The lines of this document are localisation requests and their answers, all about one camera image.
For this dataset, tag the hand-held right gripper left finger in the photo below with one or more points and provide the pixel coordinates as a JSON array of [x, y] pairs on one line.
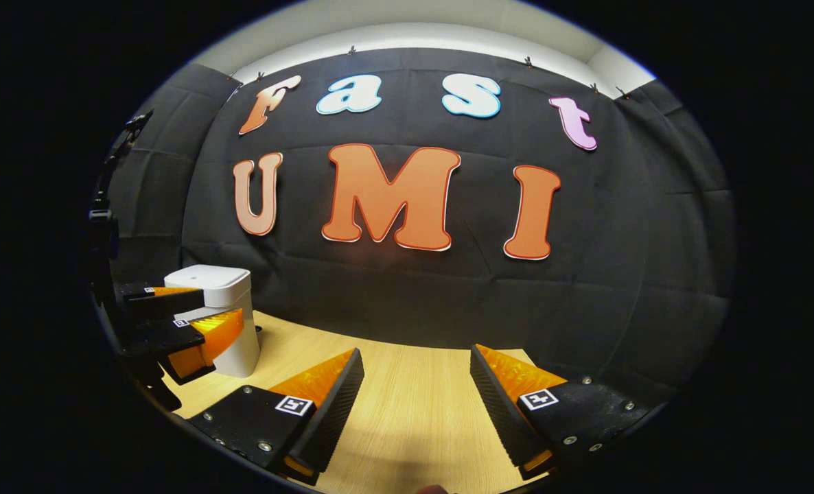
[[331, 418]]

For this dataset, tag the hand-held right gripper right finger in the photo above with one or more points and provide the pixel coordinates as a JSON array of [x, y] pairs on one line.
[[499, 412]]

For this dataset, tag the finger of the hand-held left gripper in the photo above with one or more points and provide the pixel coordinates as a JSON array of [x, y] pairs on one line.
[[167, 303], [156, 337]]

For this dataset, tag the white desktop garbage bin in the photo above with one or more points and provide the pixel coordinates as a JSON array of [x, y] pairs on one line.
[[222, 285]]

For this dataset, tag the wooden desktop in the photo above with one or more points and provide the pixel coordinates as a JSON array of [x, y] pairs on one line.
[[414, 398]]

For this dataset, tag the black backdrop cloth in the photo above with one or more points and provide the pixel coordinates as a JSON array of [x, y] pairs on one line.
[[414, 302]]

